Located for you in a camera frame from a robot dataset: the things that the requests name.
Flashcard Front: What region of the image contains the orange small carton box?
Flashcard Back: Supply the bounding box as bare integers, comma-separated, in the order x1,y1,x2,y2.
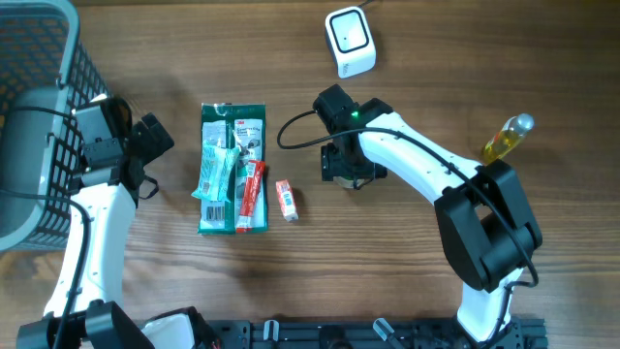
275,179,298,222

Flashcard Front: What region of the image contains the red stick sachet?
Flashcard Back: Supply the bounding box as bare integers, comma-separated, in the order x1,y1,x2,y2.
235,160,265,233

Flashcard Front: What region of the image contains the green 3M product package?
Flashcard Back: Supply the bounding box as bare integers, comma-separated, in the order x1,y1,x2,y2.
198,104,268,235

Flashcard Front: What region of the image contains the small yellow oil bottle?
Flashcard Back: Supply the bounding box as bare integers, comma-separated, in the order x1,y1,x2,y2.
481,113,535,164

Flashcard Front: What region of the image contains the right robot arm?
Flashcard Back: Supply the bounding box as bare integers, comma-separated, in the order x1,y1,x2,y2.
312,84,543,345

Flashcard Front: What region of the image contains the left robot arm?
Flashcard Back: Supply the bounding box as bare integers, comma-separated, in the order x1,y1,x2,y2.
16,96,174,348

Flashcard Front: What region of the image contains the white barcode scanner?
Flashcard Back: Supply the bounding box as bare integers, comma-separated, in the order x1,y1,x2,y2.
325,6,377,79

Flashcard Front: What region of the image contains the teal wrapped packet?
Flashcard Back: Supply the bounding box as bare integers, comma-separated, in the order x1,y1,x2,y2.
192,141,240,202

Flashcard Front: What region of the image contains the grey plastic shopping basket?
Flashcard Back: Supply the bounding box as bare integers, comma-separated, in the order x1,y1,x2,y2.
1,0,109,250

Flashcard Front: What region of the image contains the left camera cable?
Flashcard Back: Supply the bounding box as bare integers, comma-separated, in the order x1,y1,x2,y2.
0,106,93,349

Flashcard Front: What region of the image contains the camera cable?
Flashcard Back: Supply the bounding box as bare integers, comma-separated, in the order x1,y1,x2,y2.
276,110,540,340
0,106,93,349

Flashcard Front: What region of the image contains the right camera cable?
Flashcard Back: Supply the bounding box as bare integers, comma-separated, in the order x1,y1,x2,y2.
276,110,540,340

